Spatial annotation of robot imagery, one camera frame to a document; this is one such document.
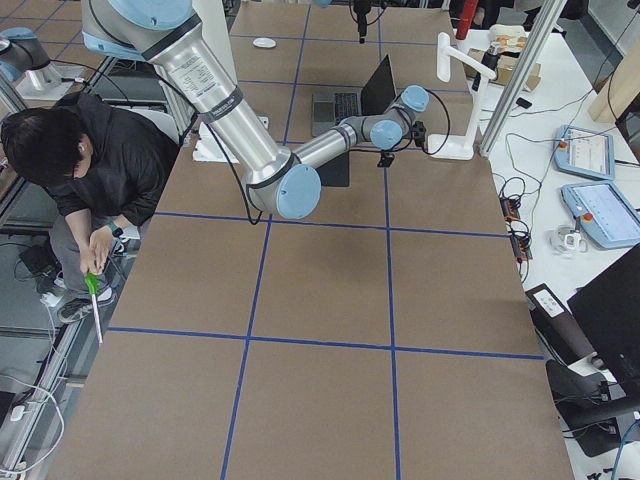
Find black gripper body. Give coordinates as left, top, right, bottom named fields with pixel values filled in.
left=377, top=120, right=426, bottom=168

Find white desk lamp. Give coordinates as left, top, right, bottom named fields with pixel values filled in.
left=427, top=32, right=497, bottom=160

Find grey laptop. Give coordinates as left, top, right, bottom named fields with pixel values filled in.
left=311, top=55, right=396, bottom=137

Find black mouse pad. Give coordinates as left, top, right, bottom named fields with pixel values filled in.
left=316, top=152, right=350, bottom=187

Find white computer mouse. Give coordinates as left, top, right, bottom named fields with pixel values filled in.
left=252, top=37, right=277, bottom=49

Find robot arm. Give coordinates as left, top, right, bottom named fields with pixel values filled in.
left=81, top=1, right=429, bottom=219
left=312, top=0, right=391, bottom=44

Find black water bottle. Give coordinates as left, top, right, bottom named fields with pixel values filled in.
left=472, top=41, right=500, bottom=91

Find cardboard box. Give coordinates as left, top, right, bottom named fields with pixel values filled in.
left=468, top=48, right=541, bottom=92

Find far blue teach pendant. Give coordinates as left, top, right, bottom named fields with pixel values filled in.
left=554, top=124, right=615, bottom=180

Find blue teach pendant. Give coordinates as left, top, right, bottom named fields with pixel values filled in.
left=561, top=181, right=639, bottom=249
left=554, top=124, right=615, bottom=180

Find near blue teach pendant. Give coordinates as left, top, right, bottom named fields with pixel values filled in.
left=561, top=181, right=639, bottom=249

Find black monitor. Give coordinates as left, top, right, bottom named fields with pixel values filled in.
left=568, top=246, right=639, bottom=396

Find seated person in black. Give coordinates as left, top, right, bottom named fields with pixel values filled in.
left=1, top=92, right=179, bottom=324

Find aluminium frame post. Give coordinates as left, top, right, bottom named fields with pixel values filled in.
left=479, top=0, right=567, bottom=157

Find green handled tool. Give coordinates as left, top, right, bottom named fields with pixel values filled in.
left=84, top=272, right=103, bottom=344

